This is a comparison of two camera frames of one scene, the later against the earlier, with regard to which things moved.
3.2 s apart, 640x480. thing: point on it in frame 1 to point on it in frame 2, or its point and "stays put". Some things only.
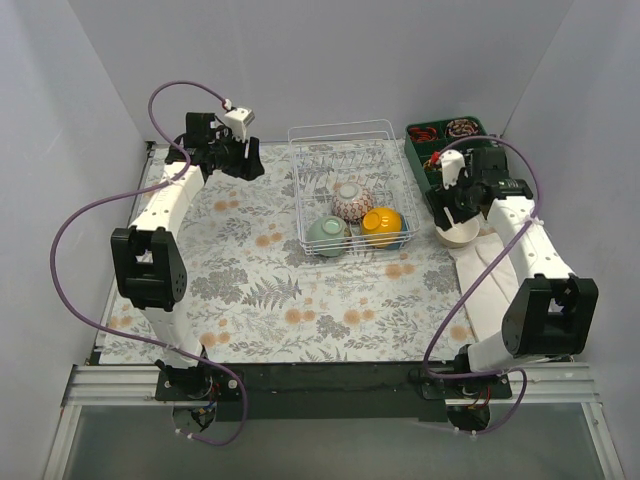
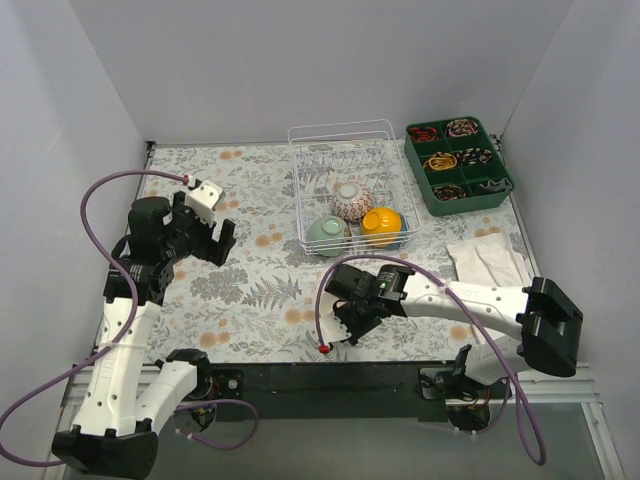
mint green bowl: (327, 237) stays put
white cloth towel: (488, 299) stays put
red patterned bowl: (351, 200) stays put
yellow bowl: (382, 227) stays put
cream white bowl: (459, 236) to (326, 303)
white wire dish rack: (351, 188) stays put
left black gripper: (241, 157) to (208, 241)
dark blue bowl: (404, 234) stays put
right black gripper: (451, 201) to (353, 317)
